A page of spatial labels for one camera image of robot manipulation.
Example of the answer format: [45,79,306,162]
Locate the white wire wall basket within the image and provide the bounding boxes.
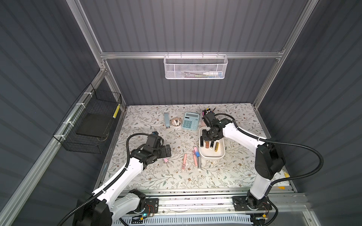
[163,54,228,80]

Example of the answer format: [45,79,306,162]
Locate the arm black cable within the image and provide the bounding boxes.
[56,132,150,226]
[214,112,324,187]

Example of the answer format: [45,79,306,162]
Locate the teal calculator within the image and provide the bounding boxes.
[182,112,200,131]

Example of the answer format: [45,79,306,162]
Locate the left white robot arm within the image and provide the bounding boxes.
[72,131,171,226]

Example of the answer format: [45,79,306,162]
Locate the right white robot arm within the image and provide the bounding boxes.
[202,112,285,210]

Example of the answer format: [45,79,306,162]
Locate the black wire side basket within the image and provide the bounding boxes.
[53,85,122,154]

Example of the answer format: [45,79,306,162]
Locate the black slim lipstick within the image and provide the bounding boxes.
[200,136,204,147]

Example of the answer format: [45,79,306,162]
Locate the pink lip gloss tube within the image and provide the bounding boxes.
[182,153,187,170]

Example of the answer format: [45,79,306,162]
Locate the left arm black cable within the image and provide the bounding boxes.
[56,132,150,226]

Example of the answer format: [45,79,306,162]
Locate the small round dish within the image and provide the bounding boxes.
[170,117,183,127]

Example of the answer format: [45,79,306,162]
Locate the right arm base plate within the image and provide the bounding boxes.
[232,195,273,211]

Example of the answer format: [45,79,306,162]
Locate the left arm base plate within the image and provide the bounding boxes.
[133,198,159,215]

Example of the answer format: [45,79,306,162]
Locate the white storage box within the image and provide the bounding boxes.
[199,127,226,160]

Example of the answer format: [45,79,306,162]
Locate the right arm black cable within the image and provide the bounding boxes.
[214,112,324,187]

